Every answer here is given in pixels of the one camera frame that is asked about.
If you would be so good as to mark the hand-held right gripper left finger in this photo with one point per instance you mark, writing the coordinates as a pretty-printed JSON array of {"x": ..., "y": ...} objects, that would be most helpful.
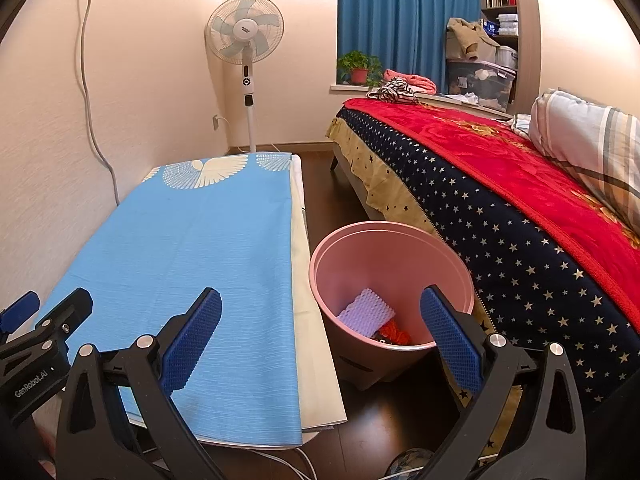
[{"x": 192, "y": 335}]

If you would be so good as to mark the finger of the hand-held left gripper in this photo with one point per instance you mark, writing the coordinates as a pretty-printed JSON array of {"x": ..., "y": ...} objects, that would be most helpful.
[
  {"x": 20, "y": 310},
  {"x": 70, "y": 310}
]

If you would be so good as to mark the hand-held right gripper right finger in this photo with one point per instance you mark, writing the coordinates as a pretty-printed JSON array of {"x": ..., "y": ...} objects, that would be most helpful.
[{"x": 450, "y": 340}]

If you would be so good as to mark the red plastic bag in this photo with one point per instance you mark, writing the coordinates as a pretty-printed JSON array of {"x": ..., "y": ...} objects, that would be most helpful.
[{"x": 392, "y": 332}]

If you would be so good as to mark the purple foam sheet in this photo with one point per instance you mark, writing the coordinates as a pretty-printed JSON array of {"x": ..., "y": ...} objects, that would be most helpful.
[{"x": 367, "y": 310}]

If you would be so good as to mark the pink trash bin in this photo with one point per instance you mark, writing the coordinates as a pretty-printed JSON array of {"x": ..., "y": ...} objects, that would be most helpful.
[{"x": 380, "y": 260}]

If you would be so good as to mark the blue bird-print cloth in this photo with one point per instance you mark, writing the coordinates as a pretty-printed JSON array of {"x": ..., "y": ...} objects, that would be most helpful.
[{"x": 175, "y": 260}]

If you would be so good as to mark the navy star-print bedspread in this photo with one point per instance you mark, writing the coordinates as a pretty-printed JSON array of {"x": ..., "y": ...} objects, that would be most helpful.
[{"x": 475, "y": 220}]

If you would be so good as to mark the red blanket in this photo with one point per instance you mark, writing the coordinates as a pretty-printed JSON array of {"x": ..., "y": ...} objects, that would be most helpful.
[{"x": 500, "y": 160}]

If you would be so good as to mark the plaid pillow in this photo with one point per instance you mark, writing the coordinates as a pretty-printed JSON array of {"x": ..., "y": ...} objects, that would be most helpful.
[{"x": 590, "y": 135}]

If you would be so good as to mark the black white striped cloth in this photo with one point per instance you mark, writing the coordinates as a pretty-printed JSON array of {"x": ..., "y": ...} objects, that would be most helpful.
[{"x": 397, "y": 92}]

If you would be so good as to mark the clear plastic storage box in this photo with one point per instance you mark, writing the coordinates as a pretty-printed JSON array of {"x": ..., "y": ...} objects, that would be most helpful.
[{"x": 480, "y": 85}]

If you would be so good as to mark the pink folded cloth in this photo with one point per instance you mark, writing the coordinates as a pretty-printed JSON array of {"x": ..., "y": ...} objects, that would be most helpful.
[{"x": 415, "y": 81}]

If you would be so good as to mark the potted green plant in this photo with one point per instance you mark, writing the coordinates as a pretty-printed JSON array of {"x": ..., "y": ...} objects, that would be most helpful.
[{"x": 359, "y": 75}]

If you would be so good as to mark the beige jacket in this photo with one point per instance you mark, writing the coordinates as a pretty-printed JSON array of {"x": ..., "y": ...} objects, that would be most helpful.
[{"x": 467, "y": 40}]

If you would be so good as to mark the white standing fan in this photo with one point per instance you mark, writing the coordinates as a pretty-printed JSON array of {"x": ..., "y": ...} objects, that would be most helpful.
[{"x": 245, "y": 25}]

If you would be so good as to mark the wooden bookshelf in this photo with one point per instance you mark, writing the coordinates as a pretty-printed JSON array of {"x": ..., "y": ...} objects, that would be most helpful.
[{"x": 527, "y": 35}]

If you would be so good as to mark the blue curtain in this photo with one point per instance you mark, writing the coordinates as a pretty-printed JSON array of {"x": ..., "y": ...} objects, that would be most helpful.
[{"x": 400, "y": 10}]

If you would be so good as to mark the white wall socket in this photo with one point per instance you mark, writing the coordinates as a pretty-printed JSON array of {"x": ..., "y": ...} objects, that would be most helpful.
[{"x": 217, "y": 122}]

